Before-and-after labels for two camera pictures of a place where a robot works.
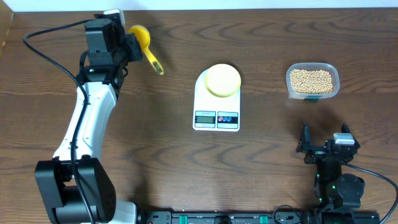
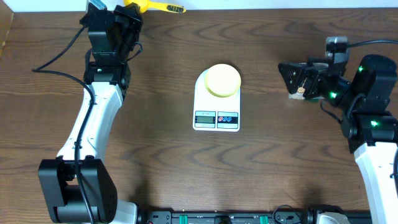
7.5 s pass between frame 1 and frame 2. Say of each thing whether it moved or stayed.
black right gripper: moved
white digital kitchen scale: stayed
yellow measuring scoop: moved
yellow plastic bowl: stayed
